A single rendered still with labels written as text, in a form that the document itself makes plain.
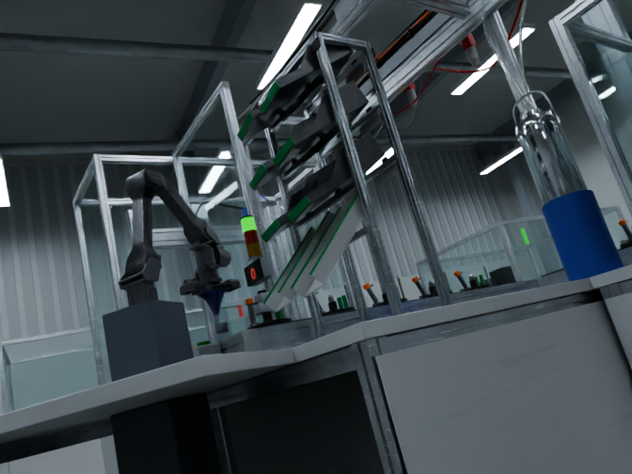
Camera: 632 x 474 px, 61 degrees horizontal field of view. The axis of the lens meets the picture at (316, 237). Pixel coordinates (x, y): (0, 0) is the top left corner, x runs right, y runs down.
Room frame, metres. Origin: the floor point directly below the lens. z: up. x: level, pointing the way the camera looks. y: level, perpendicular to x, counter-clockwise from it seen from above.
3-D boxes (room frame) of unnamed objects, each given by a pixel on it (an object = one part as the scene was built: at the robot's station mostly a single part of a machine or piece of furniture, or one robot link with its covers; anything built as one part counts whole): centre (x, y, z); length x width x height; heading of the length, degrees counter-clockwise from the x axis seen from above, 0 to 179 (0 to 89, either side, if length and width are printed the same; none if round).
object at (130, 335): (1.30, 0.46, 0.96); 0.14 x 0.14 x 0.20; 74
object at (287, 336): (1.95, -0.18, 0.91); 1.24 x 0.33 x 0.10; 127
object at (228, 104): (1.90, 0.20, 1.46); 0.03 x 0.03 x 1.00; 37
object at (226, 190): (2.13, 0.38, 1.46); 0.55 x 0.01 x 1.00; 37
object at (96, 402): (1.29, 0.41, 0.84); 0.90 x 0.70 x 0.03; 164
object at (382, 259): (1.45, -0.11, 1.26); 0.36 x 0.21 x 0.80; 37
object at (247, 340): (1.79, 0.50, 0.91); 0.89 x 0.06 x 0.11; 37
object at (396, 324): (1.93, -0.15, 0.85); 1.50 x 1.41 x 0.03; 37
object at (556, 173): (1.66, -0.79, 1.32); 0.14 x 0.14 x 0.38
